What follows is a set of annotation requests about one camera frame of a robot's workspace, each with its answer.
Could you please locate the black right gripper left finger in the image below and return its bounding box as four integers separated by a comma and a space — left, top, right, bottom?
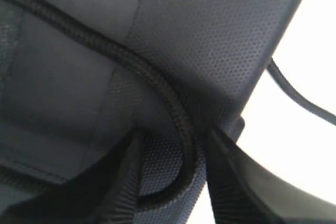
1, 130, 142, 223

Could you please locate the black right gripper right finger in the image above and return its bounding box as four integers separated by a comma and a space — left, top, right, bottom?
206, 129, 335, 223

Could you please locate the black braided rope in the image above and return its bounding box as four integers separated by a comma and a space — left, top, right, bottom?
0, 0, 336, 205

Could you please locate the black plastic carrying case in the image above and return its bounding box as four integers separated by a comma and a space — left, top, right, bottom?
1, 0, 301, 223

